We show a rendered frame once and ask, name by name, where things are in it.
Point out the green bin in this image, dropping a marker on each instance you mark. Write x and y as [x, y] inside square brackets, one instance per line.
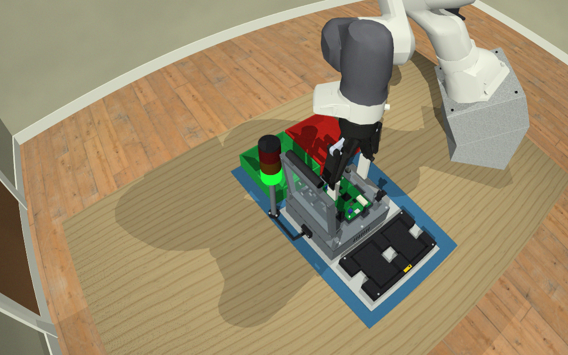
[250, 163]

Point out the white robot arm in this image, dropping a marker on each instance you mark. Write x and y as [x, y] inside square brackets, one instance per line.
[364, 50]

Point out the red bin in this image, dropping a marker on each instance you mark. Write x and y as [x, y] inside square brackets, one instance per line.
[314, 134]

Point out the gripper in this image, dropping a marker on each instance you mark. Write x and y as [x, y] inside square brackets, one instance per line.
[352, 136]

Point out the green circuit board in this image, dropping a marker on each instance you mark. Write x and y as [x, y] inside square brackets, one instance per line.
[350, 200]

